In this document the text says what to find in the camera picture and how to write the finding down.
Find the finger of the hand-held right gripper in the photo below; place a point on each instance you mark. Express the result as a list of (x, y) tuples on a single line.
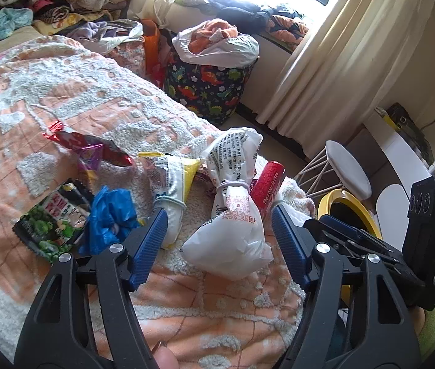
[(340, 226)]

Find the person's left hand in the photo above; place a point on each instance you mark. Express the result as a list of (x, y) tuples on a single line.
[(167, 359)]

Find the orange bag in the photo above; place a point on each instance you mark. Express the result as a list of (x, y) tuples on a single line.
[(150, 46)]

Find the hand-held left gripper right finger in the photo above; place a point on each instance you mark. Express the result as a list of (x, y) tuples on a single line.
[(288, 246)]

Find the yellow and white snack packet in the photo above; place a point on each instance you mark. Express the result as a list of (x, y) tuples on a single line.
[(171, 176)]

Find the white plastic bag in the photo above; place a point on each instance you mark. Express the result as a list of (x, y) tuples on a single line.
[(233, 234)]

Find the red cylindrical wrapper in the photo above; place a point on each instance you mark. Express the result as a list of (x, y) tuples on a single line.
[(267, 184)]

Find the dinosaur print fabric basket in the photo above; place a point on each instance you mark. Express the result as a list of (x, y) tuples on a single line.
[(206, 88)]

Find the white bag of clothes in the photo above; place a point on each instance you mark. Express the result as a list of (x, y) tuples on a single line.
[(225, 48)]

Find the black bag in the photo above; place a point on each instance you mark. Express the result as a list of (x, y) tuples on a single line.
[(409, 123)]

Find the light blue cloth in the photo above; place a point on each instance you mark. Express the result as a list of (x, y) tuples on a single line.
[(8, 23)]

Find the clothes on window sill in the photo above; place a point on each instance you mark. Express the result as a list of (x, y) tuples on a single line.
[(240, 7)]

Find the white desk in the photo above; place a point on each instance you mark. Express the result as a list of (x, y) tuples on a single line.
[(398, 153)]

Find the green snack packet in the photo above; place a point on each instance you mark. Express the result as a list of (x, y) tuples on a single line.
[(54, 219)]

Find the purple snack wrapper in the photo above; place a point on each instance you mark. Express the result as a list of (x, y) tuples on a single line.
[(90, 157)]

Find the blue plastic bag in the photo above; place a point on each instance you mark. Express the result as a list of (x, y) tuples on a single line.
[(110, 215)]

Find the red foil snack wrapper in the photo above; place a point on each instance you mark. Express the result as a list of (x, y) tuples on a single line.
[(110, 152)]

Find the pink floral fabric bag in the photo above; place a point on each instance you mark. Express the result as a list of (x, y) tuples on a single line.
[(129, 55)]

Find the yellow-rimmed black bin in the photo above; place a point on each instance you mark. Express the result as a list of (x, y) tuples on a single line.
[(340, 201)]

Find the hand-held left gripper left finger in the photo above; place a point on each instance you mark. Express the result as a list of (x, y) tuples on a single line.
[(150, 246)]

